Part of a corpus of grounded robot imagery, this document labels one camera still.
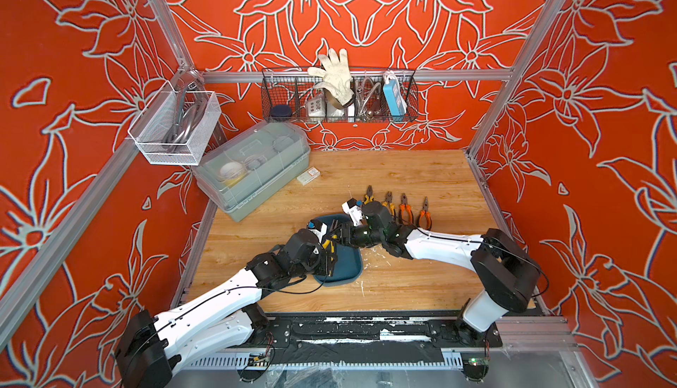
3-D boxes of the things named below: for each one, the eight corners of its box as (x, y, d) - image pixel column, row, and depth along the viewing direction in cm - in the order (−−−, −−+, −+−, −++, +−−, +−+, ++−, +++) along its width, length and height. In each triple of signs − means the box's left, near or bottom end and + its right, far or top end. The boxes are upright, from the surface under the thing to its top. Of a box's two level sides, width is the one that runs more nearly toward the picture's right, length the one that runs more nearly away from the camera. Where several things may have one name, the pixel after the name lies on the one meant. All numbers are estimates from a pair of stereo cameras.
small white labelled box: (304, 185, 110) (303, 183, 109) (298, 180, 113) (297, 177, 111) (321, 174, 115) (320, 171, 113) (314, 169, 117) (314, 166, 115)
